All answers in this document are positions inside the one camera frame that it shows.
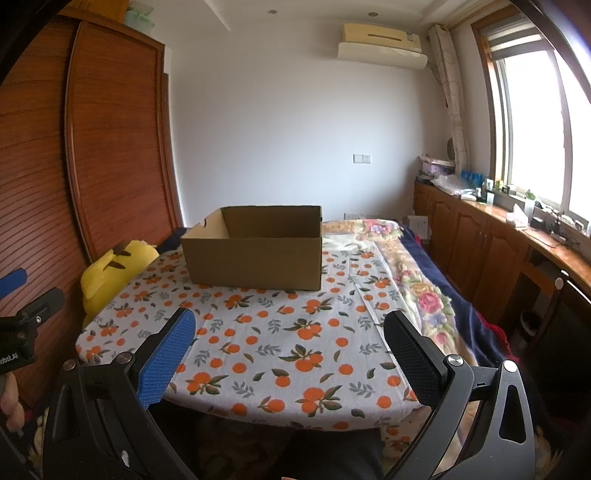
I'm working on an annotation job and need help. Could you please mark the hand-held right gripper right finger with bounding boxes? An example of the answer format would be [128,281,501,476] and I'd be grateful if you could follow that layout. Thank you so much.
[383,310,536,480]

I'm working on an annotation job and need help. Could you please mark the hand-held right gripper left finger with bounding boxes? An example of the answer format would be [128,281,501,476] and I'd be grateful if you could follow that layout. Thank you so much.
[44,307,197,480]

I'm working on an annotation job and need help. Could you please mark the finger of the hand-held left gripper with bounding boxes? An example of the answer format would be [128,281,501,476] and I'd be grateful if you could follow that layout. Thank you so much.
[0,270,27,300]
[0,288,65,330]

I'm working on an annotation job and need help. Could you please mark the brown cardboard box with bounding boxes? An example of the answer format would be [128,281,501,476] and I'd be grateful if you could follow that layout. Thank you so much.
[180,205,323,291]

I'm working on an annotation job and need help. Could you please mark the person's left hand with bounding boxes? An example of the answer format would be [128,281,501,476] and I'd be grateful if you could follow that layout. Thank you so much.
[0,374,26,435]

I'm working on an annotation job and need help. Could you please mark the yellow plush toy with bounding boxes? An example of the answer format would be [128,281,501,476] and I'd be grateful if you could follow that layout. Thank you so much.
[81,239,160,326]

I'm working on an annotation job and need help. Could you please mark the orange fruit print tablecloth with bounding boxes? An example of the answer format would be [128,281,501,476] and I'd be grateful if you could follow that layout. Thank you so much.
[76,249,421,432]

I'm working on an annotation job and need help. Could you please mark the wooden slatted wardrobe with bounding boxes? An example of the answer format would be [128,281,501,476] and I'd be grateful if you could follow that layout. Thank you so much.
[0,14,185,411]

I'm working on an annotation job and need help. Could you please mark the small white box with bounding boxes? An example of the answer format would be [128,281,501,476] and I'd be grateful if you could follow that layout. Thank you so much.
[406,215,430,241]

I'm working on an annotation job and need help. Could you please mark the wooden counter cabinet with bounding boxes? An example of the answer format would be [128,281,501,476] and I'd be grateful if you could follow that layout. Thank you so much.
[413,180,591,370]

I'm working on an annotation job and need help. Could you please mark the white tissue pack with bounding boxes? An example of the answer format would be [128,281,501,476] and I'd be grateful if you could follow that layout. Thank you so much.
[505,203,529,229]

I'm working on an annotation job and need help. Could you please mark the white plastic bag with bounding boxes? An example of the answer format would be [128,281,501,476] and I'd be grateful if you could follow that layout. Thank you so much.
[434,173,481,197]

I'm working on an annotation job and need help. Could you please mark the stack of pink boxes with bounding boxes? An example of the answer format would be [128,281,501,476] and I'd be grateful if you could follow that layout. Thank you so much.
[418,155,455,182]

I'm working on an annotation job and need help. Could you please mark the patterned beige curtain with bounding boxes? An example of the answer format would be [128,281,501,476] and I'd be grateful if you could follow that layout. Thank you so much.
[427,23,472,174]

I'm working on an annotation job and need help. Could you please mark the wooden framed window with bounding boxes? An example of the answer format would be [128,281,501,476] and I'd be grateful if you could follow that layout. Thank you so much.
[471,0,591,232]

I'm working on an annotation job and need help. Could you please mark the green plastic containers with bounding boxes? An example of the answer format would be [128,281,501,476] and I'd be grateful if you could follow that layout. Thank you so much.
[126,0,155,35]

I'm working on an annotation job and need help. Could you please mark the wall air conditioner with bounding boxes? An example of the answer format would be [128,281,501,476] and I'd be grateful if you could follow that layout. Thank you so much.
[337,23,428,71]

